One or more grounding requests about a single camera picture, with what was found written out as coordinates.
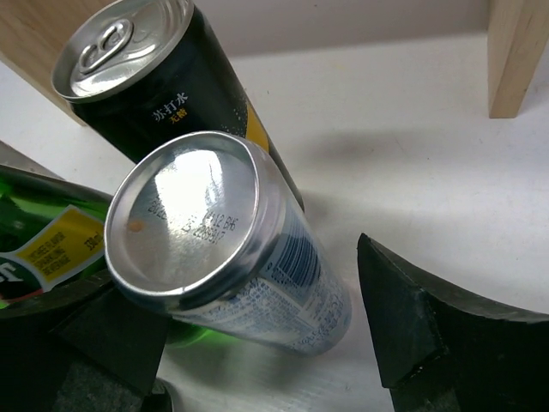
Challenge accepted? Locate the green glass bottle rear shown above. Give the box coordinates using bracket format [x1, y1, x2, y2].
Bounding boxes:
[0, 164, 241, 348]

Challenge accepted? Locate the black yellow soda can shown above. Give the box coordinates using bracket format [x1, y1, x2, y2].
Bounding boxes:
[51, 0, 305, 214]

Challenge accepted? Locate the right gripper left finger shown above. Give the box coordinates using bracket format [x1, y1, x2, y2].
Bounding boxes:
[1, 270, 172, 411]

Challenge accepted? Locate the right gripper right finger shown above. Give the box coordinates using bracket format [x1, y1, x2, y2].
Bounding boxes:
[357, 235, 548, 411]

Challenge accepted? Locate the silver blue energy can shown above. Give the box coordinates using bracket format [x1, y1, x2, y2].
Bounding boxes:
[104, 131, 352, 355]

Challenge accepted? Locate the wooden two-tier shelf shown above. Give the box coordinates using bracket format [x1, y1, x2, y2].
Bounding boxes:
[1, 1, 548, 118]

